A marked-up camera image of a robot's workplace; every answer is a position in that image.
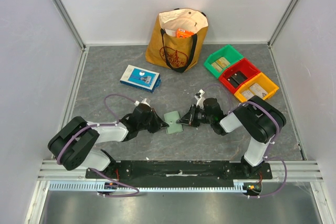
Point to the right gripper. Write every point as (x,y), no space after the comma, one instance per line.
(191,117)

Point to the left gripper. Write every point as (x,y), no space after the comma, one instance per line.
(158,124)

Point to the green card holder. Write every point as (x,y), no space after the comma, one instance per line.
(171,118)

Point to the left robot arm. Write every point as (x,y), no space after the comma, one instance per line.
(73,145)

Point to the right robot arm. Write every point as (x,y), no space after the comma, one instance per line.
(261,120)

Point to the black card in red bin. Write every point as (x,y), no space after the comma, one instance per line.
(237,79)

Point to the gold card in green bin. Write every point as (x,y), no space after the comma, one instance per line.
(223,62)

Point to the silver card in yellow bin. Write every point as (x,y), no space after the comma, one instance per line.
(258,90)

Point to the blue white product box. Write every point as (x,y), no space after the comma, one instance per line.
(141,78)

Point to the brown tote bag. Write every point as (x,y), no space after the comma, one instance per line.
(168,51)

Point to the red plastic bin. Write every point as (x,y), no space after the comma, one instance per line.
(245,67)

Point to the green plastic bin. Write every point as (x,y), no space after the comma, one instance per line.
(229,52)

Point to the yellow plastic bin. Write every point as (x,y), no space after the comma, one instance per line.
(263,81)

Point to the orange box in bag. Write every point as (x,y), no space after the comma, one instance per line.
(182,33)

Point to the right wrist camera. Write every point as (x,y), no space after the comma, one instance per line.
(200,98)

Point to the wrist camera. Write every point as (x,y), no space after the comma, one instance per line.
(200,98)
(145,101)

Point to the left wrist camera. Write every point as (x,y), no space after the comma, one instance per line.
(145,101)

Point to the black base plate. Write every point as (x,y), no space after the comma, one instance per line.
(130,170)

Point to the slotted cable duct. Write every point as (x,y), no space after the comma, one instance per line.
(103,186)

